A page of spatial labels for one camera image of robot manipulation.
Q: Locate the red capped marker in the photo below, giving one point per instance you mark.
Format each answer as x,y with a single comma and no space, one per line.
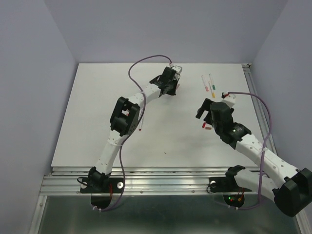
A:
140,124

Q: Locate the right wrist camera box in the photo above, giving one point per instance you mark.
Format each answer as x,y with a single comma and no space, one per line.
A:
228,99

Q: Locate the pink capped marker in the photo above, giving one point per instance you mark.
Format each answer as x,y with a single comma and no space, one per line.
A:
205,83

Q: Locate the aluminium rail frame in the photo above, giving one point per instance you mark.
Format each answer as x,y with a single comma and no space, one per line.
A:
155,201

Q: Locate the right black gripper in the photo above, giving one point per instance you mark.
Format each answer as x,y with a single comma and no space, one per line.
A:
205,106

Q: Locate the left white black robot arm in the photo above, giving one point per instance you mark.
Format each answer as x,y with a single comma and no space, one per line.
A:
125,119

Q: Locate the green capped marker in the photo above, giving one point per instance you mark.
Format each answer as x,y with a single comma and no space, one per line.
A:
212,81

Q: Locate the right side aluminium rail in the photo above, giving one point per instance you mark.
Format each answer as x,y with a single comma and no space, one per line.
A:
260,110

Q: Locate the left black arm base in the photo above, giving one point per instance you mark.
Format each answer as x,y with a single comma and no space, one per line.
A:
109,185

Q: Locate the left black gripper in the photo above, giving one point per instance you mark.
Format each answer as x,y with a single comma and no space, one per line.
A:
172,92

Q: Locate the yellow capped marker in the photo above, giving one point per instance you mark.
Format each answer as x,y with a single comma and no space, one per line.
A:
211,89

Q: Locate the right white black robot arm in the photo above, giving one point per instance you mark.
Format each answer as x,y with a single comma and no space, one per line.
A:
287,186

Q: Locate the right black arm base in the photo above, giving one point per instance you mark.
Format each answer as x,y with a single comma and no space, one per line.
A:
226,183

